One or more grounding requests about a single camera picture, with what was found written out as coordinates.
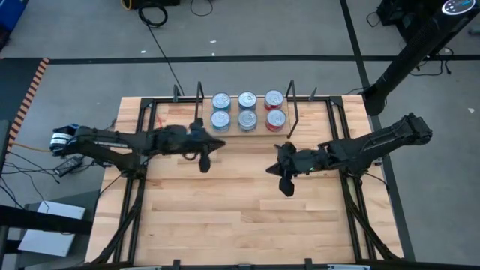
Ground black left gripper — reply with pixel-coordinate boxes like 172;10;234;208
160;119;227;155

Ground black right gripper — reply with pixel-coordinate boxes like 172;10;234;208
265;142;326;176

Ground wooden shelf black metal legs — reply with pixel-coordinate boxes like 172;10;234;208
193;79;300;141

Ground black power adapter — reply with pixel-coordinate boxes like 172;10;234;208
53;156;83;177

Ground black equipment box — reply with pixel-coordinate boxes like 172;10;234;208
129;0;181;11

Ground black tower fan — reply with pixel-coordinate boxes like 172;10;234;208
361;0;480;116

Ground black metal beam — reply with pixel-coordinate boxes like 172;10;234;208
0;204;94;236

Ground black equipment case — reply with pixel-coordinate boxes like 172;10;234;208
376;0;412;27

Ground white cardboard box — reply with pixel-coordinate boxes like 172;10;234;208
17;200;86;258

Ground black mat striped edge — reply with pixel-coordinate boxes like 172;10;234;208
0;57;51;153

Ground blue plastic crate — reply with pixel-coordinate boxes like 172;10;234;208
0;0;30;33

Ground black camera cable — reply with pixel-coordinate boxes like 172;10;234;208
181;149;200;163

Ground black aluminium table frame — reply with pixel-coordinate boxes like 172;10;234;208
88;85;406;270

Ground long black cable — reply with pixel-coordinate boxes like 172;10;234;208
145;25;185;97

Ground thin black cable loop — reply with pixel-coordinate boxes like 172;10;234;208
190;0;215;18

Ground coiled black cable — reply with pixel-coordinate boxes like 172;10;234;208
137;5;169;29

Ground black floor cable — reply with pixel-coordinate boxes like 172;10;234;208
408;46;455;78

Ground long yellow cable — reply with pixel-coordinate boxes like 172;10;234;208
10;141;52;154

